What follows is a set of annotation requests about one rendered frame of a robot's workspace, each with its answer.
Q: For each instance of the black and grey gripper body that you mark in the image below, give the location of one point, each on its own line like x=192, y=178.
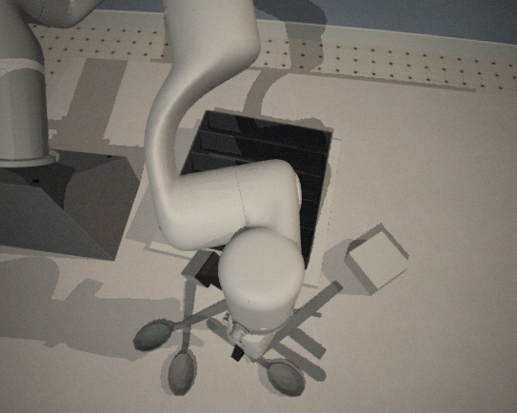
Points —
x=253, y=345

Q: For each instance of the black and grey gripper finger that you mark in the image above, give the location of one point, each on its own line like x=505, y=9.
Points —
x=237, y=353

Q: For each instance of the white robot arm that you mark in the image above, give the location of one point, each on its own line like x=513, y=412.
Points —
x=252, y=209

